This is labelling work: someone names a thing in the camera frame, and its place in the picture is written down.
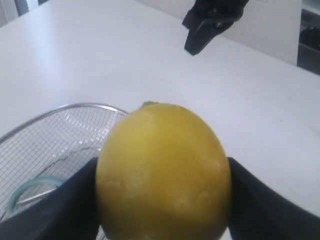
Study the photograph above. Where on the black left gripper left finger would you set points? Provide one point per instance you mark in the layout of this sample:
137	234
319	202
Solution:
68	213

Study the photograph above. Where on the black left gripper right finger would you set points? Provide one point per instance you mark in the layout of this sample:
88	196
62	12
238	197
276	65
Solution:
260	213

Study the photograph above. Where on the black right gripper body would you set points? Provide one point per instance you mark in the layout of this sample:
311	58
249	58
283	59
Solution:
219	12

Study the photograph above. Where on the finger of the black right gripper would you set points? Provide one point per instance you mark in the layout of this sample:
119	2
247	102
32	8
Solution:
198	38
195	17

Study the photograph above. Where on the teal handled peeler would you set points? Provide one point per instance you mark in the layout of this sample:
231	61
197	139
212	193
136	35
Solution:
51	180

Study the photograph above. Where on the yellow lemon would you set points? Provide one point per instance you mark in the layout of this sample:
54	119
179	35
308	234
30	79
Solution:
162	174

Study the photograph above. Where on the oval steel mesh basket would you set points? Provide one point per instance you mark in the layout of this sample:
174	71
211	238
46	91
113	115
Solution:
57	144

